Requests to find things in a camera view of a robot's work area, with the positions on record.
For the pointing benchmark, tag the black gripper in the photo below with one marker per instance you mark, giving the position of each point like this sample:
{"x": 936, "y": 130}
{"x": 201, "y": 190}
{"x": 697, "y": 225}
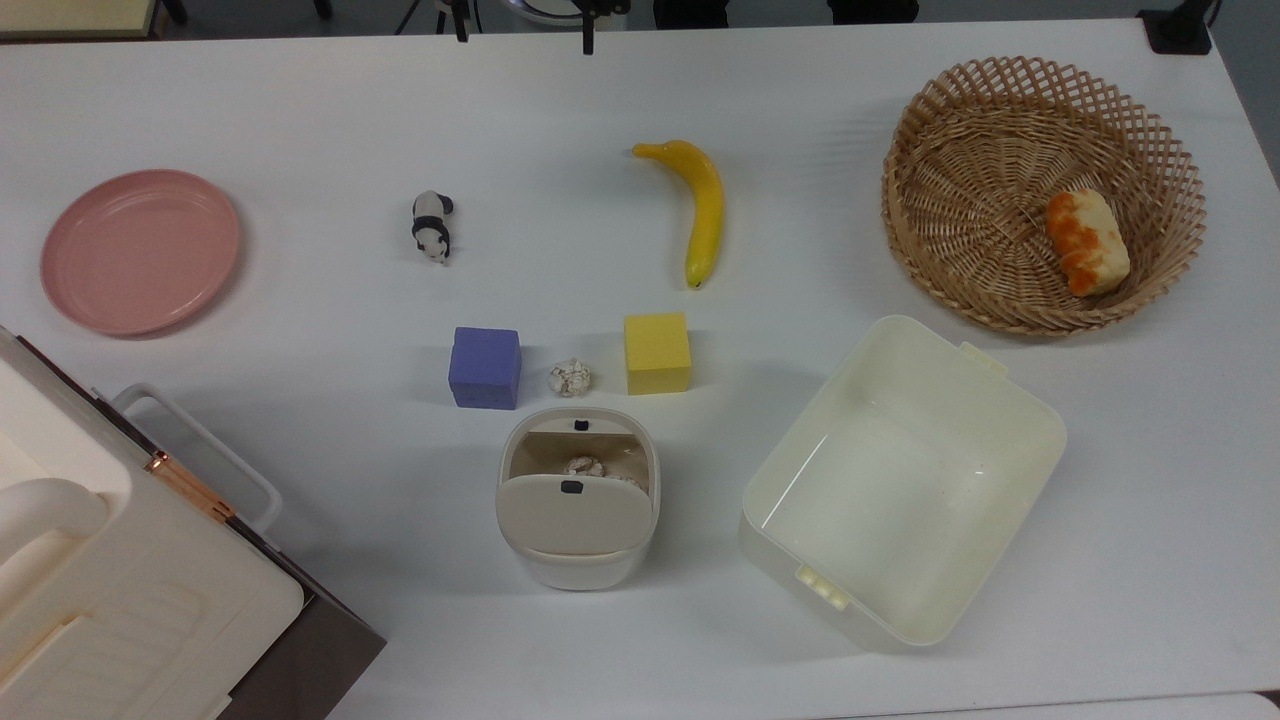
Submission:
{"x": 605, "y": 6}

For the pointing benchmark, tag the beige dustbin flip lid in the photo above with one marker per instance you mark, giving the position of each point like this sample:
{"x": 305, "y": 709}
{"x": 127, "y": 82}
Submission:
{"x": 575, "y": 520}

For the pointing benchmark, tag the beige desktop dustbin body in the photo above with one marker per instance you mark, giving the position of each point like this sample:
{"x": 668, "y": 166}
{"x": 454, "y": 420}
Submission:
{"x": 575, "y": 572}

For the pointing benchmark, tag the black tripod legs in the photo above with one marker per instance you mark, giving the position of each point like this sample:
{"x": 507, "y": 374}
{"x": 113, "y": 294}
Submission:
{"x": 458, "y": 15}

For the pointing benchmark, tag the yellow banana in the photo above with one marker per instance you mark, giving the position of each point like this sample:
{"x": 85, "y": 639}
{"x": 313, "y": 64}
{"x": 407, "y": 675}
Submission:
{"x": 706, "y": 205}

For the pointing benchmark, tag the black white panda figurine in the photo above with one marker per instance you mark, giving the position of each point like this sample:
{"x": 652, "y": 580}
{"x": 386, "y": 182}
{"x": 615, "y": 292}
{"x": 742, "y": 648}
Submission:
{"x": 431, "y": 230}

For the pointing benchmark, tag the yellow foam cube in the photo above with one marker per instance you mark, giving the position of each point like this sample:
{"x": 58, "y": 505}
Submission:
{"x": 657, "y": 353}

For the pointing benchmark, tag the crumpled white paper ball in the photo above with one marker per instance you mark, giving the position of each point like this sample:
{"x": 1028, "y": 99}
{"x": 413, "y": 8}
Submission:
{"x": 570, "y": 378}
{"x": 585, "y": 465}

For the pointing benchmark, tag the purple foam cube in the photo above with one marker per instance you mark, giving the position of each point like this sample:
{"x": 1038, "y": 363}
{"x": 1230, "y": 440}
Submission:
{"x": 485, "y": 368}

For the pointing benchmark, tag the woven wicker basket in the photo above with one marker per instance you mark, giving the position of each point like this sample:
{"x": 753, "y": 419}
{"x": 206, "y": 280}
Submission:
{"x": 960, "y": 200}

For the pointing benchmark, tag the pink round plate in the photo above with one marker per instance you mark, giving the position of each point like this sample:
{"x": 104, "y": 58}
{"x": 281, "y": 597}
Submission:
{"x": 140, "y": 255}

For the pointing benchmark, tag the wooden desk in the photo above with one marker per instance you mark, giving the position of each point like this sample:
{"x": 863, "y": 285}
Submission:
{"x": 70, "y": 15}

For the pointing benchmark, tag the orange crusted bread piece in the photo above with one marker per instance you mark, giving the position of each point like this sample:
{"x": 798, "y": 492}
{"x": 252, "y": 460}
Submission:
{"x": 1088, "y": 243}

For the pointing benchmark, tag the cream open plastic container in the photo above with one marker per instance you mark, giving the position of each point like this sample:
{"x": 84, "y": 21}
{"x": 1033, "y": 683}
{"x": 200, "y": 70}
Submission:
{"x": 900, "y": 500}

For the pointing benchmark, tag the black table clamp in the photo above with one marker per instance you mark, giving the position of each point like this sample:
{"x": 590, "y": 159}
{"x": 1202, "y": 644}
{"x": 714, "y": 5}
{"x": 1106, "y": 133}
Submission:
{"x": 1178, "y": 30}

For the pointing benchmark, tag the orange cabinet door strip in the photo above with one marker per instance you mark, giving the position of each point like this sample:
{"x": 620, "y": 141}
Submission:
{"x": 190, "y": 487}

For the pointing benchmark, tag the cream plastic storage cabinet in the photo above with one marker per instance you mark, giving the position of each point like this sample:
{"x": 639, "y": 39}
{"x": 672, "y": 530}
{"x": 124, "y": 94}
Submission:
{"x": 150, "y": 610}

